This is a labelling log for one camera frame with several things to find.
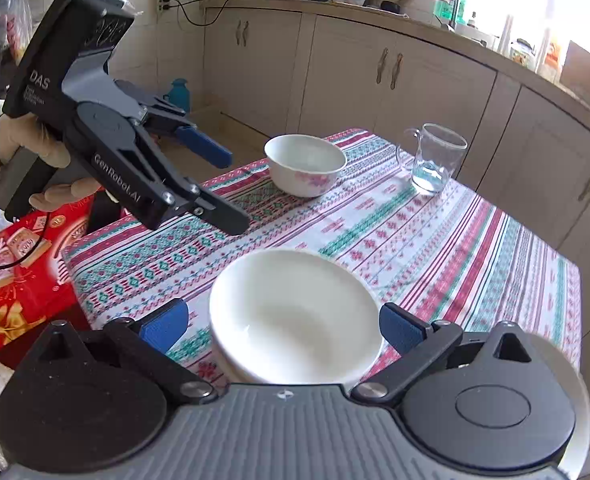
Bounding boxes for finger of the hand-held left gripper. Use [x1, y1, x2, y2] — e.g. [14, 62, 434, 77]
[160, 180, 252, 237]
[138, 91, 234, 171]

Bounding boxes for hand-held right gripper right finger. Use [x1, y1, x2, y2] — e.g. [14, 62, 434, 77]
[351, 302, 536, 406]

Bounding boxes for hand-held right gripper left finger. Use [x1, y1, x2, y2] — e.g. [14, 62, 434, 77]
[38, 298, 219, 406]

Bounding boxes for person's left hand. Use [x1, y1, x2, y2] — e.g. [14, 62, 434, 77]
[0, 114, 102, 213]

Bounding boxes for teal jug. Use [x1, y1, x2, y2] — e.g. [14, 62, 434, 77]
[167, 78, 192, 114]

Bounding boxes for patterned red green tablecloth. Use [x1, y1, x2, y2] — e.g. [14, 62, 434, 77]
[61, 129, 583, 391]

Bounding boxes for red gift box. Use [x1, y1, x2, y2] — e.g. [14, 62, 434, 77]
[0, 195, 101, 356]

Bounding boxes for cream kitchen cabinets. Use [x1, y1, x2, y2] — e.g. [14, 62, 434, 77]
[202, 2, 590, 281]

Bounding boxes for clear glass mug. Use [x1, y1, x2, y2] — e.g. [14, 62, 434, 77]
[396, 123, 468, 196]

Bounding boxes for oval white plate fruit print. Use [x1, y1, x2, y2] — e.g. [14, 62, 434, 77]
[527, 332, 590, 480]

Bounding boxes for green bottle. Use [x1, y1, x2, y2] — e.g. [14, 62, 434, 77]
[435, 0, 466, 26]

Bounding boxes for glass jar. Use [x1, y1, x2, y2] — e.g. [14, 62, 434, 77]
[510, 39, 539, 69]

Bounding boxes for orange label bottle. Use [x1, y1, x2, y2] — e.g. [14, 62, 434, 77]
[537, 35, 564, 82]

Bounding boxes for black cable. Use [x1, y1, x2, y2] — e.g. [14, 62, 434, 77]
[0, 210, 56, 272]

